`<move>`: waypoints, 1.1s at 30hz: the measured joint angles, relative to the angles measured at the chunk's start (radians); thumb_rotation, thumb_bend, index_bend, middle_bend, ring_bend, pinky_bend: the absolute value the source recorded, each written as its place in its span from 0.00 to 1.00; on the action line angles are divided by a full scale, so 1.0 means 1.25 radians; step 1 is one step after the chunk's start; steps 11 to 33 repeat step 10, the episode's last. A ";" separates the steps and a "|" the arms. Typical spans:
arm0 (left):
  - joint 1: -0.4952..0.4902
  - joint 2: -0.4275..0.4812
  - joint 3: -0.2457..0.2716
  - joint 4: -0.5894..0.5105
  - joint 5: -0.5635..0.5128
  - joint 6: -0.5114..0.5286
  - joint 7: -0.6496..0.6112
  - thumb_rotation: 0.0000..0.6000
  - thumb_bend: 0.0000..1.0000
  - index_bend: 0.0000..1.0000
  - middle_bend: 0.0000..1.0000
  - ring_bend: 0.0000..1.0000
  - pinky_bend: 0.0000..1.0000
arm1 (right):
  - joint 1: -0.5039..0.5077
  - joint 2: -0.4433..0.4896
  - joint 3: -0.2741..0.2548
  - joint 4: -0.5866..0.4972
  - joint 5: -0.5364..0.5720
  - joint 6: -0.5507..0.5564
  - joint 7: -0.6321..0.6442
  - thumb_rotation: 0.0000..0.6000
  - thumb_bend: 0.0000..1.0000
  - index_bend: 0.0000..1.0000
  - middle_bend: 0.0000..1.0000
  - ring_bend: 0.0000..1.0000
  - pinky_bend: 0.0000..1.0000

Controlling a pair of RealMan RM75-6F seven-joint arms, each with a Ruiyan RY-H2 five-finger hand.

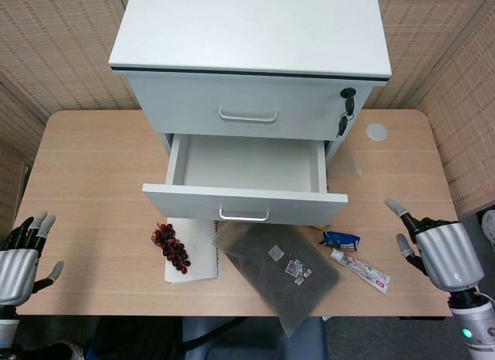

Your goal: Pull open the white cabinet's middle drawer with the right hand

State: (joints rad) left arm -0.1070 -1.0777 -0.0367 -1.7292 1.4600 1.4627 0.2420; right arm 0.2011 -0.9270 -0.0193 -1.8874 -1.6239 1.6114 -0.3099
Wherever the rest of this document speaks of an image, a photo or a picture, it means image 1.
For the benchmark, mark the cabinet drawer with lock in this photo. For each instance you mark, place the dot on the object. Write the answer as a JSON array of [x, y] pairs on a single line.
[[185, 104]]

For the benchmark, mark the white shoe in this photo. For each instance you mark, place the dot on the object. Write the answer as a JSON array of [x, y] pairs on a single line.
[[489, 226]]

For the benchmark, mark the frosted bag with dark cloth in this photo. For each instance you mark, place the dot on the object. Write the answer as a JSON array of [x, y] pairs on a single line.
[[282, 282]]

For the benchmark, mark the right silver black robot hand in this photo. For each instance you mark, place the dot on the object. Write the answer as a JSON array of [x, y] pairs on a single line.
[[448, 255]]

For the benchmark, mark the blue snack packet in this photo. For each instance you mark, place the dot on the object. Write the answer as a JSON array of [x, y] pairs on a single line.
[[342, 241]]

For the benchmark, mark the dark red grape bunch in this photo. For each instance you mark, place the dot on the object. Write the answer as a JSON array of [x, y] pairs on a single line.
[[172, 247]]

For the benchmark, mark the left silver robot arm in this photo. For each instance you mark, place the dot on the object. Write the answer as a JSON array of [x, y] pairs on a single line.
[[7, 325]]

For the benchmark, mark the white drawer cabinet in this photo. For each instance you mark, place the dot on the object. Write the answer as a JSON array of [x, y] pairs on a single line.
[[251, 27]]

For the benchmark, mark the black hanging key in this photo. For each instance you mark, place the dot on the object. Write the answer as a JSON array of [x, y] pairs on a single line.
[[342, 125]]

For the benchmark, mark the white spiral notebook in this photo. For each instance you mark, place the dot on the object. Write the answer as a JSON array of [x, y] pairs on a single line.
[[201, 259]]

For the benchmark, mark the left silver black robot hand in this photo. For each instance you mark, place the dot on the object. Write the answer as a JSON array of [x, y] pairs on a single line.
[[17, 267]]

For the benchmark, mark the black key in lock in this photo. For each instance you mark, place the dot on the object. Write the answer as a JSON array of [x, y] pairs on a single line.
[[349, 98]]

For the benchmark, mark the white toothpaste tube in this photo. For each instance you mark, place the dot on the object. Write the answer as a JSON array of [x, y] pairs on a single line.
[[361, 269]]

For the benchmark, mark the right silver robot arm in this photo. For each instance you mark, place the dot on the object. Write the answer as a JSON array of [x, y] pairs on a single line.
[[477, 325]]

